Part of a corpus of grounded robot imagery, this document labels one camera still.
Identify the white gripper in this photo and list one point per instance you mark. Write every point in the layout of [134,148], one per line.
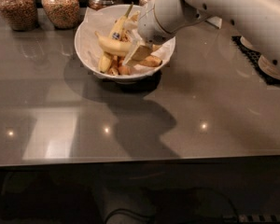
[151,27]

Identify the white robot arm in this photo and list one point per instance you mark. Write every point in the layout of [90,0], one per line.
[258,21]

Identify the brown spotted banana right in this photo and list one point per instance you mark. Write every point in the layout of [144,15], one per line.
[151,61]

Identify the small brown banana middle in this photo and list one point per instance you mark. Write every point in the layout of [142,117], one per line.
[123,69]

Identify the small brown banana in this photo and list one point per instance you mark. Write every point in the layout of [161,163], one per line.
[123,69]
[114,68]

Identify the small brown banana left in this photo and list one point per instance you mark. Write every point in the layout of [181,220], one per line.
[114,68]

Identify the white bowl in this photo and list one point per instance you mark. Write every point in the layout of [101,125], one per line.
[89,52]

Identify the stickered yellow banana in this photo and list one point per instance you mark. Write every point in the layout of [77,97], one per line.
[115,34]

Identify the white paper bowl liner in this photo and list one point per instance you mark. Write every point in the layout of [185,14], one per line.
[130,33]

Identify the white folded sign stand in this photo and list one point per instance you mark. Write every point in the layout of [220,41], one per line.
[215,21]

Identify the stack of white bowls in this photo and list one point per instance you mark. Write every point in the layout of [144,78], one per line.
[247,44]

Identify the black rubber mat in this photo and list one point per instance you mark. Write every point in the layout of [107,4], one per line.
[253,57]

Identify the stack of paper plates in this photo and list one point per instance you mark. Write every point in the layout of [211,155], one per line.
[269,68]

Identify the glass jar far left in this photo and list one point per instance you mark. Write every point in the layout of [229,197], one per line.
[20,15]

